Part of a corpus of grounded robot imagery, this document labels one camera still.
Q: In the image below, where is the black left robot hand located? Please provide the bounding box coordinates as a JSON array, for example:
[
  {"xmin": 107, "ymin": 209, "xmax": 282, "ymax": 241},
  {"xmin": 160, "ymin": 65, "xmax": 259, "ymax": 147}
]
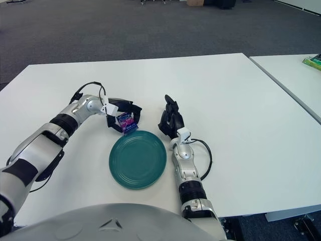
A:
[{"xmin": 106, "ymin": 98, "xmax": 143, "ymax": 135}]

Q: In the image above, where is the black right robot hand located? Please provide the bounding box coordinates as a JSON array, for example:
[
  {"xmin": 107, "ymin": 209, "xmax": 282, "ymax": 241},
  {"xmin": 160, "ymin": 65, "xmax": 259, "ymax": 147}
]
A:
[{"xmin": 157, "ymin": 94, "xmax": 186, "ymax": 139}]

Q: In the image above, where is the blue purple gum pack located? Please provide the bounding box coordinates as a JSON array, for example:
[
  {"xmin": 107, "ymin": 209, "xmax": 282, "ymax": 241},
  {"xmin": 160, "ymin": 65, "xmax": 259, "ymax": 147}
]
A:
[{"xmin": 116, "ymin": 112, "xmax": 139, "ymax": 134}]

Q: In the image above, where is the teal green round plate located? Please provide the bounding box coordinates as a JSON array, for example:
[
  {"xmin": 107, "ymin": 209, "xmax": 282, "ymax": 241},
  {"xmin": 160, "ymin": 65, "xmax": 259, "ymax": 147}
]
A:
[{"xmin": 108, "ymin": 130, "xmax": 168, "ymax": 189}]

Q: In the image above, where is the wheeled chair base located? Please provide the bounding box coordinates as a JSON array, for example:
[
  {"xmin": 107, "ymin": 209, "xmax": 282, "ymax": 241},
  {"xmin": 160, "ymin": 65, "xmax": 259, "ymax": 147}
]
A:
[{"xmin": 140, "ymin": 0, "xmax": 171, "ymax": 6}]

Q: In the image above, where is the black bulky floor object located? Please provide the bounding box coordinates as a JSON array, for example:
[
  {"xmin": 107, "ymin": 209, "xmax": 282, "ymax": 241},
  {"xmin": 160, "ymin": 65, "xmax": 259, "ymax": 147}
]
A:
[{"xmin": 204, "ymin": 0, "xmax": 237, "ymax": 10}]

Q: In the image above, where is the grey robot torso shell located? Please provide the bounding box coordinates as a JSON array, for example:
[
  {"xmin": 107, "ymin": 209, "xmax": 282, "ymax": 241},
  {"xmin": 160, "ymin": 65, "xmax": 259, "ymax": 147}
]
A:
[{"xmin": 0, "ymin": 202, "xmax": 219, "ymax": 241}]

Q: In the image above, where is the green cardboard box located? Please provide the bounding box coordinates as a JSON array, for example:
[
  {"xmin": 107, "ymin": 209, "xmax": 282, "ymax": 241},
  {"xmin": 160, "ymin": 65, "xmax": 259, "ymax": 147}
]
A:
[{"xmin": 302, "ymin": 53, "xmax": 321, "ymax": 70}]

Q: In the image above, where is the black metal caster foot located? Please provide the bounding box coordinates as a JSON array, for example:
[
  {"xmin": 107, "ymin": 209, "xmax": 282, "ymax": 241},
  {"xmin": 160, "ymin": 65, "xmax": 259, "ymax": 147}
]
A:
[{"xmin": 293, "ymin": 214, "xmax": 321, "ymax": 234}]

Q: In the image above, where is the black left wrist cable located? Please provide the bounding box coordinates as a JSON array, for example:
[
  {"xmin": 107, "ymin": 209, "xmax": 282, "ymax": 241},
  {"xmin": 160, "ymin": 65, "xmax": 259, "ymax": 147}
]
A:
[{"xmin": 69, "ymin": 81, "xmax": 107, "ymax": 116}]

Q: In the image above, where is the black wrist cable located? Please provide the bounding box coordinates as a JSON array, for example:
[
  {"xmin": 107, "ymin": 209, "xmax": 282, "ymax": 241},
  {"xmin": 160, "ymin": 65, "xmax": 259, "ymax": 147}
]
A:
[
  {"xmin": 190, "ymin": 139, "xmax": 213, "ymax": 181},
  {"xmin": 69, "ymin": 81, "xmax": 107, "ymax": 116}
]

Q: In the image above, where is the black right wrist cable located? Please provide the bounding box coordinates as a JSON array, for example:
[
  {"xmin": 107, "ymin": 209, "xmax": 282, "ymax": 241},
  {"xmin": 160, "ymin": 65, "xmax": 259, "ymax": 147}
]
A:
[{"xmin": 190, "ymin": 139, "xmax": 213, "ymax": 181}]

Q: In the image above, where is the black metal stand frame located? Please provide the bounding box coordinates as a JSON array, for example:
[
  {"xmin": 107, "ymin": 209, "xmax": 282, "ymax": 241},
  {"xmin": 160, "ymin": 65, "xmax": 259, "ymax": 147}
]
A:
[{"xmin": 220, "ymin": 217, "xmax": 243, "ymax": 241}]

